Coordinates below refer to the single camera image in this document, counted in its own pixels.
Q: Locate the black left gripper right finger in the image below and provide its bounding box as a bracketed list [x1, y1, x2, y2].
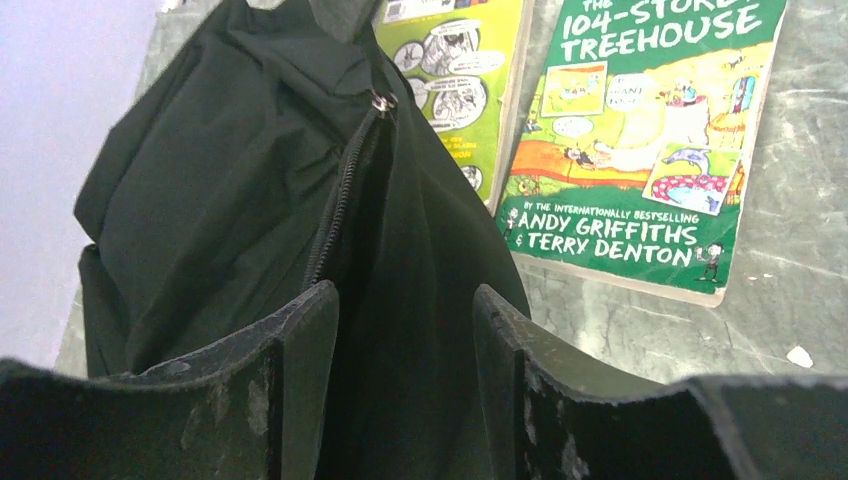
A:
[473, 285, 847, 479]

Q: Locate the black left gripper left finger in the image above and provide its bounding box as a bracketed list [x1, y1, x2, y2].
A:
[1, 281, 339, 479]

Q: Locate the black student backpack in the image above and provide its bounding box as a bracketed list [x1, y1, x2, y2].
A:
[74, 1, 529, 479]

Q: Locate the green treehouse book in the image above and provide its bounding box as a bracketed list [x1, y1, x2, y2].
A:
[496, 0, 787, 308]

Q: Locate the lime green comic book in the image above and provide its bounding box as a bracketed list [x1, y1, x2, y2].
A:
[373, 0, 535, 211]

